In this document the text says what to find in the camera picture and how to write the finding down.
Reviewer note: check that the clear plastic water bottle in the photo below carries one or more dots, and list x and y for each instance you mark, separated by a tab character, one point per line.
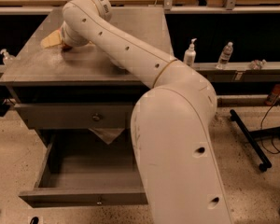
225	56

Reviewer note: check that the grey cloth under drawer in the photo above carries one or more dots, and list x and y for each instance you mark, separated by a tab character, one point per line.
108	135

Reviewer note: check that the crumpled clear plastic wrapper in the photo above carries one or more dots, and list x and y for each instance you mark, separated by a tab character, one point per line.
257	64

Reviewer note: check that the black wheeled stand base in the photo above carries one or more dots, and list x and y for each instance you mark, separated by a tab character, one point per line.
253	137

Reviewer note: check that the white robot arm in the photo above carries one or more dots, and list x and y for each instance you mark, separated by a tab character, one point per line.
169	123

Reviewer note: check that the white pump lotion bottle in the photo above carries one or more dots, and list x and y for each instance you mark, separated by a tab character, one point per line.
190	53

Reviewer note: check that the open grey middle drawer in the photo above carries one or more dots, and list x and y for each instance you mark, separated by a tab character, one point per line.
80	169

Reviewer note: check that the grey wooden drawer cabinet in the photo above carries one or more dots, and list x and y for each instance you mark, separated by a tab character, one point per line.
82	75

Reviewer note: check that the clear pump bottle left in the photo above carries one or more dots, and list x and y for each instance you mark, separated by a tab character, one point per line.
7	57

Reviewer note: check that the closed grey top drawer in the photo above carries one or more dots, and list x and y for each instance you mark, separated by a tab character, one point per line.
75	116

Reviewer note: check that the red apple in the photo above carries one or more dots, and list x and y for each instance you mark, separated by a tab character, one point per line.
66	48

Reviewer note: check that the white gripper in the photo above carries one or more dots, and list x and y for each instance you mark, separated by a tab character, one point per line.
64	35

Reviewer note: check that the orange spray can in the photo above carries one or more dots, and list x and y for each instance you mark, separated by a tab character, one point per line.
273	96

